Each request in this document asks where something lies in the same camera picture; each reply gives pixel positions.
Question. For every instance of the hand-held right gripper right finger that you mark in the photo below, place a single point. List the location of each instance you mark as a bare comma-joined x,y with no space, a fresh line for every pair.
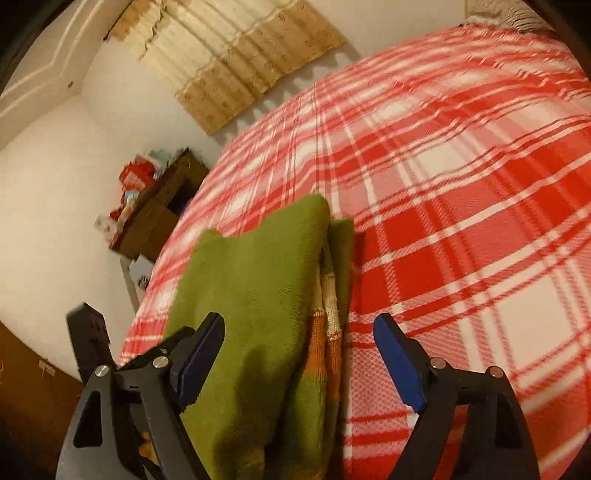
397,364

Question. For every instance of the brown wooden door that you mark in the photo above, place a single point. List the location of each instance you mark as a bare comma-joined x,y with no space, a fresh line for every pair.
32,406

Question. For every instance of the red plaid blanket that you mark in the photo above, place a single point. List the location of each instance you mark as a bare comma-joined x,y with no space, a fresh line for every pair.
461,207

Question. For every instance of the white box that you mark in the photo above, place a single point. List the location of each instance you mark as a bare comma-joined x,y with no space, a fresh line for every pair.
140,279

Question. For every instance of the green knitted sweater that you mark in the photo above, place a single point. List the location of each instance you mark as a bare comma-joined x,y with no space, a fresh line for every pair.
258,286

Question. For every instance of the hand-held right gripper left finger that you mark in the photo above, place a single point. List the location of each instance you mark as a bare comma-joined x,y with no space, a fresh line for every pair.
198,364

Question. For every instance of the beige floral curtain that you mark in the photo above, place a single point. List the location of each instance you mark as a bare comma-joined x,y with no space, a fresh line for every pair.
231,55

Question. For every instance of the red gift boxes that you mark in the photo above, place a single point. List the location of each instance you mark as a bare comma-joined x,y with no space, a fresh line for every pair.
135,177

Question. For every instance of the striped floral pillow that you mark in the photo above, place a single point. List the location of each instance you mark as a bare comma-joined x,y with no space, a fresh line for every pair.
508,14

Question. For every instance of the wooden desk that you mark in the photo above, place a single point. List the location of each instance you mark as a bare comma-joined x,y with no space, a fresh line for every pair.
159,207

